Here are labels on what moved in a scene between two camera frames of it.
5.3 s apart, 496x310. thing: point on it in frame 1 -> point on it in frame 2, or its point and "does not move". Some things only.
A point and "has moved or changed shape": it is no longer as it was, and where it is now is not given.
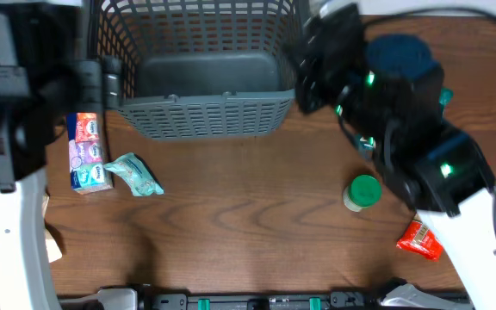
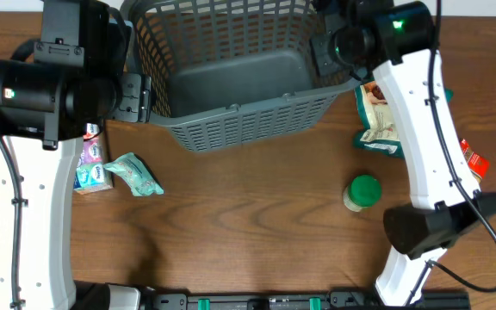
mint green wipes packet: x=136 y=173 does not move
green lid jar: x=363 y=191 does not move
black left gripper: x=89 y=82 -> x=133 y=97
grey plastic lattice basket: x=201 y=70 has moved or changed shape
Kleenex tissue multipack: x=88 y=173 does not move
